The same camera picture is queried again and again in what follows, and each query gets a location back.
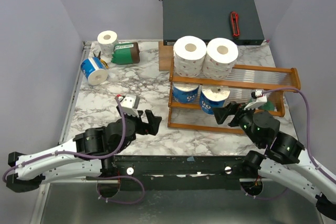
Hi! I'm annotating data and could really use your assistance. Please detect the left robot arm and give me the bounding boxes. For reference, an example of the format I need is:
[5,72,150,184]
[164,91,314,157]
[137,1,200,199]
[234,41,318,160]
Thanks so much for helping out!
[2,105,162,193]

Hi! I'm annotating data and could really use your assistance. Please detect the dark grey rack-mount device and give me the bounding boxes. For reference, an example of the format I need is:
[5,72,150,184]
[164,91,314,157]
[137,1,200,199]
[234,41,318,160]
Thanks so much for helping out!
[159,0,265,46]

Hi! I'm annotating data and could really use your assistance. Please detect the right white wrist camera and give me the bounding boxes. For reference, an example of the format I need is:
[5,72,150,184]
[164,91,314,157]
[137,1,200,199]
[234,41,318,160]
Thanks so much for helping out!
[244,89,267,110]

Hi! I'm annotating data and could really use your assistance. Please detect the red black utility knife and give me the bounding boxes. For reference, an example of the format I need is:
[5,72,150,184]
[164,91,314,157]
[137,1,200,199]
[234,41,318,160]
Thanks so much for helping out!
[230,12,240,38]

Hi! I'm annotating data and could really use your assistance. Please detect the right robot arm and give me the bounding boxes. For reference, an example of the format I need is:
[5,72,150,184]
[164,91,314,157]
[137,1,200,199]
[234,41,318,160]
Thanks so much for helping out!
[213,102,335,219]

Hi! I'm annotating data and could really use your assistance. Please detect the green paper roll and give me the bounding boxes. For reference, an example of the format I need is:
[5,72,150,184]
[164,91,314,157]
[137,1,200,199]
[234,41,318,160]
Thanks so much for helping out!
[245,97,275,111]

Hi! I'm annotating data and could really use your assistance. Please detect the black yellow pliers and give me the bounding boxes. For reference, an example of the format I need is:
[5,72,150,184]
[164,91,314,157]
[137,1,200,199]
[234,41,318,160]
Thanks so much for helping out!
[93,51,109,69]

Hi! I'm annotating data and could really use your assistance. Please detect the white red-dotted paper roll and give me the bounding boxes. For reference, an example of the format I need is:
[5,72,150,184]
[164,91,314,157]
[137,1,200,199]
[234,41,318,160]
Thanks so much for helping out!
[173,36,207,78]

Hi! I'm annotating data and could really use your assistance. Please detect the small green object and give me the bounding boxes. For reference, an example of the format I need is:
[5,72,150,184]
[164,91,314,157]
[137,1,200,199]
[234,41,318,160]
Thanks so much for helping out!
[111,42,140,65]

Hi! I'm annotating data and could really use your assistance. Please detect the orange wooden shelf rack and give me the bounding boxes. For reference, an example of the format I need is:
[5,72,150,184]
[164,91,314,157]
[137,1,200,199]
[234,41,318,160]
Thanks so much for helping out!
[167,60,301,134]

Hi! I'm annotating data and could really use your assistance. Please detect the plain white paper roll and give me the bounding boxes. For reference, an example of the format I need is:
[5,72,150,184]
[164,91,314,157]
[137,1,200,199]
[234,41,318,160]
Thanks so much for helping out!
[97,30,118,58]

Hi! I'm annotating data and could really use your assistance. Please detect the aluminium frame rail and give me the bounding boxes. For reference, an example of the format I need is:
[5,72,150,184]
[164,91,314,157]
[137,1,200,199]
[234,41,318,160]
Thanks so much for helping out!
[30,41,92,223]

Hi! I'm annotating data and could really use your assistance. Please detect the brown wooden board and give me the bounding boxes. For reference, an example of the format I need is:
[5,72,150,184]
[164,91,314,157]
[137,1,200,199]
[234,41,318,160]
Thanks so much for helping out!
[159,41,173,71]

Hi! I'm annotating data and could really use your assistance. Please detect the blue wrapped paper roll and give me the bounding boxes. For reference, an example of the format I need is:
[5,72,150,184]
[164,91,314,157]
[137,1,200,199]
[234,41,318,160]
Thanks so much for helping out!
[80,57,108,86]

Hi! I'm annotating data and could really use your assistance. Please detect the blue object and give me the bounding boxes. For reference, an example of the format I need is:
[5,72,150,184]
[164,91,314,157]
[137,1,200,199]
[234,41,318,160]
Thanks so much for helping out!
[172,82,200,103]

